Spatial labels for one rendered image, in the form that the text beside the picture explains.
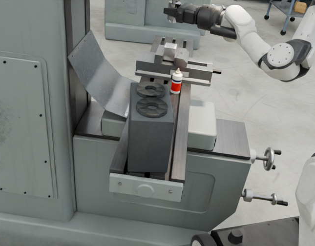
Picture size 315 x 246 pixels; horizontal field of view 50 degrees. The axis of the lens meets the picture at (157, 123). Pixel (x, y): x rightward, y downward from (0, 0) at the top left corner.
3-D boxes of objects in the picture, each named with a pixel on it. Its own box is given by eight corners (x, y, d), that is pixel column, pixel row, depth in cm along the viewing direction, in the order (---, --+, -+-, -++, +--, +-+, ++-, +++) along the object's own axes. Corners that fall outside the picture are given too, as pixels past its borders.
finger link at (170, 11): (164, 5, 125) (179, 9, 123) (163, 14, 127) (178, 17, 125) (162, 6, 124) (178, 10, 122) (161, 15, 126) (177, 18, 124)
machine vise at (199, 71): (211, 72, 163) (215, 51, 157) (210, 87, 151) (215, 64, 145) (140, 62, 166) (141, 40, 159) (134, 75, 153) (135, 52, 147)
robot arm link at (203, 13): (189, -4, 128) (219, 2, 125) (185, 21, 134) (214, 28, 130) (177, 3, 119) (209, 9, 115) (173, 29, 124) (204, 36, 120)
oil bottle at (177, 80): (179, 90, 146) (183, 67, 140) (179, 94, 142) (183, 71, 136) (170, 89, 146) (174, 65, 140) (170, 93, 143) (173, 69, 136)
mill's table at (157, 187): (192, 51, 205) (194, 38, 200) (181, 204, 102) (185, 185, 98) (154, 46, 206) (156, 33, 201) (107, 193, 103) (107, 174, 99)
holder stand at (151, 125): (162, 130, 120) (168, 80, 108) (167, 173, 102) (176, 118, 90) (128, 129, 118) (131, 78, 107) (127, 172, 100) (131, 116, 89)
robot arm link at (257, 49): (244, 53, 119) (277, 91, 109) (235, 39, 111) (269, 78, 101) (269, 33, 117) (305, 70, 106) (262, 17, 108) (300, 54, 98)
